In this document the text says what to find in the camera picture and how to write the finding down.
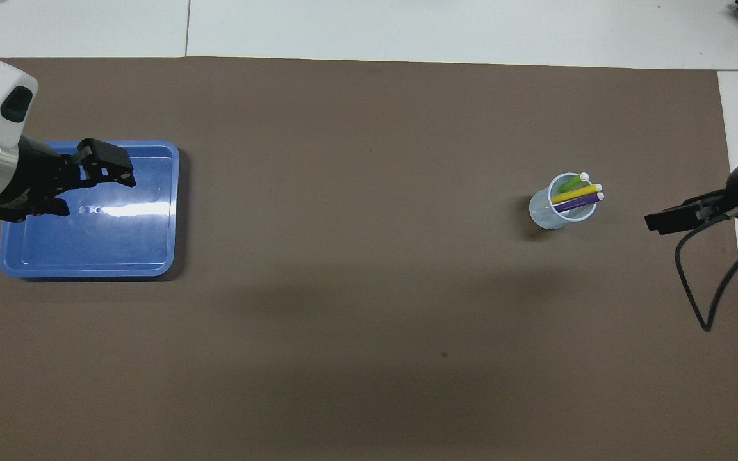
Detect purple pen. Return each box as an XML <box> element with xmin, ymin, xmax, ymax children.
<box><xmin>555</xmin><ymin>192</ymin><xmax>605</xmax><ymax>213</ymax></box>

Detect blue plastic tray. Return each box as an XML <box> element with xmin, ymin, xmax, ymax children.
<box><xmin>0</xmin><ymin>140</ymin><xmax>181</xmax><ymax>280</ymax></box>

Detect yellow pen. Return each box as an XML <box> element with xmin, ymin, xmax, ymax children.
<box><xmin>552</xmin><ymin>183</ymin><xmax>603</xmax><ymax>205</ymax></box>

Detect translucent plastic cup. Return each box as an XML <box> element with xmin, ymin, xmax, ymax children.
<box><xmin>529</xmin><ymin>171</ymin><xmax>600</xmax><ymax>231</ymax></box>

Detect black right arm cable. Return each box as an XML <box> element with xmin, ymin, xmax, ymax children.
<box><xmin>675</xmin><ymin>195</ymin><xmax>738</xmax><ymax>332</ymax></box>

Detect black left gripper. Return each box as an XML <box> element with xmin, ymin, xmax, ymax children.
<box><xmin>0</xmin><ymin>136</ymin><xmax>137</xmax><ymax>223</ymax></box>

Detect brown table mat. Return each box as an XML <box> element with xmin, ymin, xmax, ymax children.
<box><xmin>0</xmin><ymin>57</ymin><xmax>738</xmax><ymax>461</ymax></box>

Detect green pen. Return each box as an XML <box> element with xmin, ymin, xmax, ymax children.
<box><xmin>558</xmin><ymin>172</ymin><xmax>591</xmax><ymax>194</ymax></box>

